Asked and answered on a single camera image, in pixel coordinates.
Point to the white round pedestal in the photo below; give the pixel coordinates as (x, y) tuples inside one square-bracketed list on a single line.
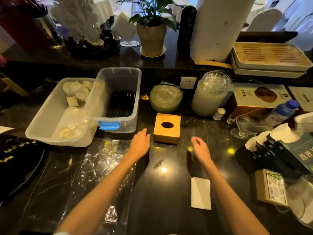
[(5, 41)]

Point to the person's left hand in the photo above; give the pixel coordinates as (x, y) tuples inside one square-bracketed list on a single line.
[(140, 144)]

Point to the white napkin in stemmed glass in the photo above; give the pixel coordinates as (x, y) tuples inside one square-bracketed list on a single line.
[(123, 26)]

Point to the tall wrapped stack of cups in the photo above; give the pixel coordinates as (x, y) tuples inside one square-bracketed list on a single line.
[(207, 100)]

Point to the person's right hand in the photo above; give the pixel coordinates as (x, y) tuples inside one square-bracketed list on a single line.
[(201, 151)]

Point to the black tray with fringed cloth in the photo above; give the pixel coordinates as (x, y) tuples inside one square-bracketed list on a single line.
[(17, 166)]

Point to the pile of rolled white towels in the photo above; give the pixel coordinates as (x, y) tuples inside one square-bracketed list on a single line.
[(75, 89)]

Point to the stacked wooden tea trays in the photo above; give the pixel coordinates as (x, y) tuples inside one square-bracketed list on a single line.
[(269, 57)]

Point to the clear bin with blue latch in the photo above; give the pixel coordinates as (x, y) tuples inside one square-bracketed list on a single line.
[(117, 78)]

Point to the black cylinder device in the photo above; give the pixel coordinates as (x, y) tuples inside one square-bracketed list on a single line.
[(187, 29)]

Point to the water bottle with blue cap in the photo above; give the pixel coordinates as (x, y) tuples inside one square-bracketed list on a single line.
[(283, 111)]

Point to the tea box with brown print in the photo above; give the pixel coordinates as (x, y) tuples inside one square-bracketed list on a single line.
[(303, 97), (264, 95)]

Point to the white wall socket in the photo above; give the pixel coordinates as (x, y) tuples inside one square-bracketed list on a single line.
[(188, 82)]

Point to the green plant in tan pot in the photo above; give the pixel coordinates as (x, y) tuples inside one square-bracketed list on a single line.
[(151, 39)]

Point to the black flat tray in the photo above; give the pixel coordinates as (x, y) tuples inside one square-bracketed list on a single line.
[(266, 36)]

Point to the white plastic bin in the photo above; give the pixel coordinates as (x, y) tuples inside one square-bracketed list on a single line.
[(44, 119)]

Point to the yellow wooden board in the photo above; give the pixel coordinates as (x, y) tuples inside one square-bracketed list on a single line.
[(212, 63)]

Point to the silver metal bucket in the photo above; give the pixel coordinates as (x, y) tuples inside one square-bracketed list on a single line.
[(50, 29)]

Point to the clear plastic bag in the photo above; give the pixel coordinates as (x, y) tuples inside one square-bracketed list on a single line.
[(102, 163)]

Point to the person's left forearm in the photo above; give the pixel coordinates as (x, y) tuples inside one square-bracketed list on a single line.
[(97, 198)]

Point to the white saucer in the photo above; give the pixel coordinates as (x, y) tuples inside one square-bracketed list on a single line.
[(146, 55)]

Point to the clear stemmed glass dish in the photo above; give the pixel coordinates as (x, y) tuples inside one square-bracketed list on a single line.
[(249, 127)]

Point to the white napkins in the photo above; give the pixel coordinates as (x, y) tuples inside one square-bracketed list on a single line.
[(201, 193)]

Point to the clear bag of white items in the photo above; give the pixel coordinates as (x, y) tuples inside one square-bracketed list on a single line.
[(300, 203)]

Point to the stack of black chopsticks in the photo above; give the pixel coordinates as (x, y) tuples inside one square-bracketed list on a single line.
[(121, 103)]

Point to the person's right forearm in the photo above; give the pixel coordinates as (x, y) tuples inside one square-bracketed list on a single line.
[(232, 200)]

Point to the white paper card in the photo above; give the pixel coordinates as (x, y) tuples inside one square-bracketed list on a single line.
[(5, 130)]

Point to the small clear glass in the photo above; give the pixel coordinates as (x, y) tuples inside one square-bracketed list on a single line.
[(231, 119)]

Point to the small labelled cardboard box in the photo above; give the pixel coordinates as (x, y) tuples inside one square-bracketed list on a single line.
[(269, 188)]

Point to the pale coral ornament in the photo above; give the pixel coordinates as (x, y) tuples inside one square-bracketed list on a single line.
[(78, 19)]

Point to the small white bottle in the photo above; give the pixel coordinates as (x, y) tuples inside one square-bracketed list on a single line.
[(218, 114)]

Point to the person's white shirt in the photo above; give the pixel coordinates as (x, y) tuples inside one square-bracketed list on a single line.
[(61, 233)]

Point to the wrapped stack of round lids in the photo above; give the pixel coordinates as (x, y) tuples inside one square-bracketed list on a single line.
[(166, 100)]

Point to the wooden tissue box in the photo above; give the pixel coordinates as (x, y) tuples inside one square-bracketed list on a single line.
[(166, 134)]

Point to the group of white covered chairs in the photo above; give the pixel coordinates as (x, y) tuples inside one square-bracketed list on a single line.
[(265, 20)]

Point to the black ornament base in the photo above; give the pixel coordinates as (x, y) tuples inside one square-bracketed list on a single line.
[(90, 51)]

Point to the large white paper roll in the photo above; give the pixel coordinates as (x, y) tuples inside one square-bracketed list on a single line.
[(217, 29)]

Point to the wooden stand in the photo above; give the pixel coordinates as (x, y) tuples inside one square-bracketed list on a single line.
[(14, 86)]

